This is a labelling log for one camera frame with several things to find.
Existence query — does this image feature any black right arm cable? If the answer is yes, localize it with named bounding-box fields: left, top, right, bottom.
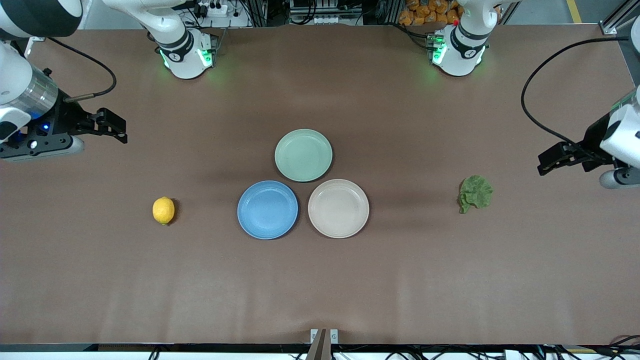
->
left=46, top=37, right=117, bottom=104

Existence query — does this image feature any beige round plate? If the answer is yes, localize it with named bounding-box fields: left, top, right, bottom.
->
left=308, top=179, right=370, bottom=239

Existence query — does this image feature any mint green round plate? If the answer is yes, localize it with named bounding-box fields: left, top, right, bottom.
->
left=274, top=129, right=333, bottom=183

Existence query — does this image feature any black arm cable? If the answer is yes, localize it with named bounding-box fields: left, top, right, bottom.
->
left=520, top=35, right=632, bottom=147
left=46, top=37, right=117, bottom=104

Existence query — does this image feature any yellow lemon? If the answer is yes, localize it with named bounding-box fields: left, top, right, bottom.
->
left=152, top=196, right=176, bottom=226

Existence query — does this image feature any aluminium frame profile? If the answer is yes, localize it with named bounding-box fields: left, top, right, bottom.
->
left=601, top=9, right=638, bottom=36

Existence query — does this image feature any bag of orange fruits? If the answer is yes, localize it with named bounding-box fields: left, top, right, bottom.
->
left=398, top=0, right=460, bottom=26

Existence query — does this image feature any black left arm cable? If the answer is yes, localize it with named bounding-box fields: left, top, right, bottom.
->
left=520, top=35, right=632, bottom=147

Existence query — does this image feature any blue round plate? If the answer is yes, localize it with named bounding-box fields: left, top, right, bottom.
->
left=237, top=180, right=300, bottom=240

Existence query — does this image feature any green lettuce leaf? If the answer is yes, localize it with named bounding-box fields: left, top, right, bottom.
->
left=458, top=175, right=494, bottom=215

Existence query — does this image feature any white power strip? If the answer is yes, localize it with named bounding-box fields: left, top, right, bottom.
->
left=196, top=1, right=229, bottom=17

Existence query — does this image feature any metal table edge bracket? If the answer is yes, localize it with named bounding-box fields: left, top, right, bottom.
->
left=306, top=328, right=340, bottom=360

